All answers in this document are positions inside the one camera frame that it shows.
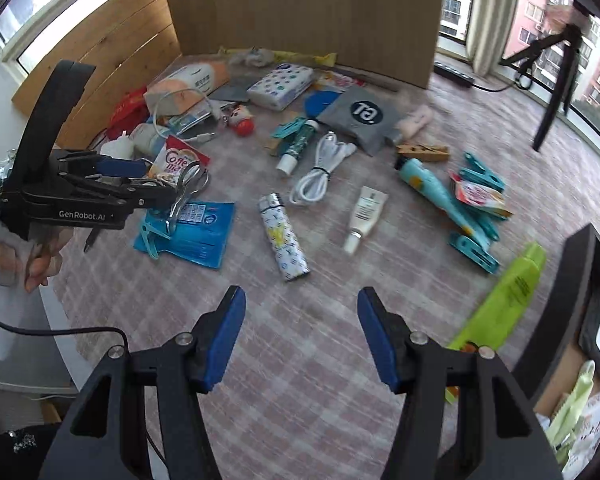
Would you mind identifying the beige curtain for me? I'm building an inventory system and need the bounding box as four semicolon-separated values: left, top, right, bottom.
465;0;523;77

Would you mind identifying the red and white sachet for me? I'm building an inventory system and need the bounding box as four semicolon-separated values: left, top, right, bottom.
450;172;513;218

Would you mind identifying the white paper packet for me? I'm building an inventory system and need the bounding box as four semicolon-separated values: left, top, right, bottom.
562;385;600;478

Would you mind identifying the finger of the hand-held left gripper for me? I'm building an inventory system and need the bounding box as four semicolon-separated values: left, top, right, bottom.
55;149;153;183
62;177;178;211

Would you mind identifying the black cable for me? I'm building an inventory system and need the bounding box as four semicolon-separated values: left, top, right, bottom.
0;305;173;480

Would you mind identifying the white bottle blue label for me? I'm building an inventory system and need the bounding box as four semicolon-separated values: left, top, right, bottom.
129;122;173;157

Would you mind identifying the red cloth bag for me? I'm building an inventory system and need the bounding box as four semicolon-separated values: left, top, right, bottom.
109;87;148;138

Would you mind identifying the black tray container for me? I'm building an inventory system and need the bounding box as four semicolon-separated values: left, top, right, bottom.
512;224;600;480

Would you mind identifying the black tripod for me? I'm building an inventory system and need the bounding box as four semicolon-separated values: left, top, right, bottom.
500;7;596;152

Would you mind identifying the blue and white small packet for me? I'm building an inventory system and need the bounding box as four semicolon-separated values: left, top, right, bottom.
162;110;216;133

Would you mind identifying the patterned white lighter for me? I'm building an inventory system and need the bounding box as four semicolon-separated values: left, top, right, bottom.
257;192;311;282

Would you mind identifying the polka dot tissue pack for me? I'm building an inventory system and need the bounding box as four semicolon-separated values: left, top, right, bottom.
246;63;315;112

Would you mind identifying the blue round case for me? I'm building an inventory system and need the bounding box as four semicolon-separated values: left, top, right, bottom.
304;89;342;120

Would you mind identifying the pink plaid tablecloth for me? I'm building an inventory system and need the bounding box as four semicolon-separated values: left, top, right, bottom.
45;52;600;480

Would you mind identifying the crumpled white plastic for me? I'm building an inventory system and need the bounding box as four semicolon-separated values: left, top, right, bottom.
227;47;276;68

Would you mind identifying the red and orange snack packet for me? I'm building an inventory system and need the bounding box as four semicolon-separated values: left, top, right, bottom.
315;71;366;93

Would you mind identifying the pine wood panel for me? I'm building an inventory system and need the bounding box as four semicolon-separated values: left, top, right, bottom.
10;0;183;151

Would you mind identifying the pink roll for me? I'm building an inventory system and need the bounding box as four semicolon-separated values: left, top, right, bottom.
394;105;433;140

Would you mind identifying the window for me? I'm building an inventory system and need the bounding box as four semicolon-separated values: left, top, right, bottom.
0;0;123;78
440;0;600;171

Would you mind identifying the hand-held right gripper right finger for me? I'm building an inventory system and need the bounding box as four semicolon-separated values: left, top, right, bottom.
356;286;566;480

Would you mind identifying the coffee creamer sachet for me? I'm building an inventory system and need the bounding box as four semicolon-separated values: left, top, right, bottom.
149;135;212;183

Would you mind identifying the black power strip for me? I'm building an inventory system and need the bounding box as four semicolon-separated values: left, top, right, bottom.
434;61;476;87

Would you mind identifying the person's left hand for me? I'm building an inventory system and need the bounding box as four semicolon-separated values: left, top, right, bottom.
0;232;73;293

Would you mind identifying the long yellow packet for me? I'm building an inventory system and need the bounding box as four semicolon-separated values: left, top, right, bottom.
219;46;338;67

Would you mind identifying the person's dark floral clothing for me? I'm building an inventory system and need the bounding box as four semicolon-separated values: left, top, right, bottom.
0;422;56;480

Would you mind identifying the white nozzle bottle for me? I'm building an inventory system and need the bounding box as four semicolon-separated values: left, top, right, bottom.
99;130;136;158

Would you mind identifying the teal clothespin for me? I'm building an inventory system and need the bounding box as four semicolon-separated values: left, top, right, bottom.
447;232;501;275
460;151;506;192
472;210;511;241
271;116;306;141

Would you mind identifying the light wooden board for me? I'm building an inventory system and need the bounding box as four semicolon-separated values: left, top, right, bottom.
157;0;447;92

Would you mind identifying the dark grey flat card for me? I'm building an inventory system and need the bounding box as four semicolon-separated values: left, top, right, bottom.
211;77;261;103

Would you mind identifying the small white tube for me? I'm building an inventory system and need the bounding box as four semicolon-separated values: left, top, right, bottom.
343;185;387;255

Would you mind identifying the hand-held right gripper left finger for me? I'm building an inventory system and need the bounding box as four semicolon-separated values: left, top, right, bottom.
37;285;247;480

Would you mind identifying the wooden clothespin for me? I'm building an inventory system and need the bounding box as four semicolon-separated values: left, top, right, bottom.
396;144;451;163

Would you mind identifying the blue wet wipes pack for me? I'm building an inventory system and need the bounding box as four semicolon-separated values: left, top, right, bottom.
132;200;236;269

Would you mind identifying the green and white tube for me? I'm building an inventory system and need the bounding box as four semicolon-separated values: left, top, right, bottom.
276;117;317;177

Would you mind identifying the black box white label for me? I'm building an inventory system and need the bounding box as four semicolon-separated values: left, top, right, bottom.
578;290;600;367

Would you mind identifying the grey zip pouch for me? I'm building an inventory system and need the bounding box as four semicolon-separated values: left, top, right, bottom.
316;85;406;157

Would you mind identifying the pale green plastic strip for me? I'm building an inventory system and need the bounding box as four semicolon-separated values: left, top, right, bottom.
547;359;597;461

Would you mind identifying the orange and white tissue pack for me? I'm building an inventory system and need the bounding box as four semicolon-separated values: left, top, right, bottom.
144;62;231;116

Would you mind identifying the teal plastic clip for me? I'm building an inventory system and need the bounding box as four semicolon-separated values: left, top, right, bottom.
137;220;173;261

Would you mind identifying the teal patterned tube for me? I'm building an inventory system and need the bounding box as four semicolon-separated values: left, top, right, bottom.
397;157;491;241

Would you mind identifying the lime green tube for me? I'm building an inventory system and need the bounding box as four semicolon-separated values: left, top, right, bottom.
445;242;547;403

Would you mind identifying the coiled white usb cable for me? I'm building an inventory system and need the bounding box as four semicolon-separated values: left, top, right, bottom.
289;131;357;206

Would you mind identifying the red and white figurine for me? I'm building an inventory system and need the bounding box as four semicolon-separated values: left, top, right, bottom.
225;102;256;137

